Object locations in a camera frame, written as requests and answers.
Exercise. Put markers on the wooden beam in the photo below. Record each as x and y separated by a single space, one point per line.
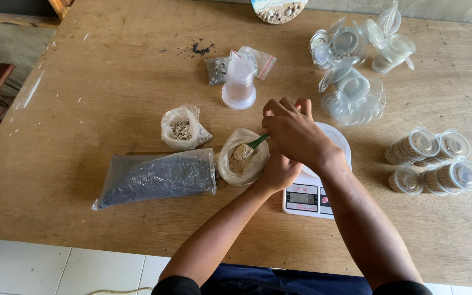
14 16

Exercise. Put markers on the clear cup with sand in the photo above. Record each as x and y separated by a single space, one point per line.
391 53

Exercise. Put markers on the clear bag of tan sand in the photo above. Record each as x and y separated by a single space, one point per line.
240 170

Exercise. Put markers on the lidded cup of sand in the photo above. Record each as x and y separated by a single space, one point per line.
453 176
414 145
406 180
452 145

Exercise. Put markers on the person's right fingers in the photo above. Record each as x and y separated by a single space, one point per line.
285 107

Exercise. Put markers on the empty clear plastic cup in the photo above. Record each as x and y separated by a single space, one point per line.
352 86

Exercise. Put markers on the person's right hand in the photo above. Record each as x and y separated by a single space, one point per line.
297 131

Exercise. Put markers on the red striped zip bag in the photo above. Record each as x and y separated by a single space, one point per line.
262 61

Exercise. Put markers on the white digital kitchen scale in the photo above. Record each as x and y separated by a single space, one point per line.
305 198

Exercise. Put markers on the green plastic spoon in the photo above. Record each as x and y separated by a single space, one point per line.
256 142

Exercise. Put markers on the clear bag of pale pebbles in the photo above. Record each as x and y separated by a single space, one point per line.
182 130

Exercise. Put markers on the person's left hand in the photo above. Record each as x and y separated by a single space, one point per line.
279 174

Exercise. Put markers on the spilled black grains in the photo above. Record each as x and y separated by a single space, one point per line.
200 50

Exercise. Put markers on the shell decorated round ornament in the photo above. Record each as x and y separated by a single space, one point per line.
279 10

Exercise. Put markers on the person's dark blue clothing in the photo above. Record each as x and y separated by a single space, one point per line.
285 282

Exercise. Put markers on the small bag of grey gravel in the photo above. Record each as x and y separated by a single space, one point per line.
217 70

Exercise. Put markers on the stack of translucent plastic cups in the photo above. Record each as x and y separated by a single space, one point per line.
239 84

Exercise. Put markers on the clear bag of black gravel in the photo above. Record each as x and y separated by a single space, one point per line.
158 178

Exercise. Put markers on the pile of clear plastic lids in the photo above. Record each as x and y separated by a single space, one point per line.
352 110

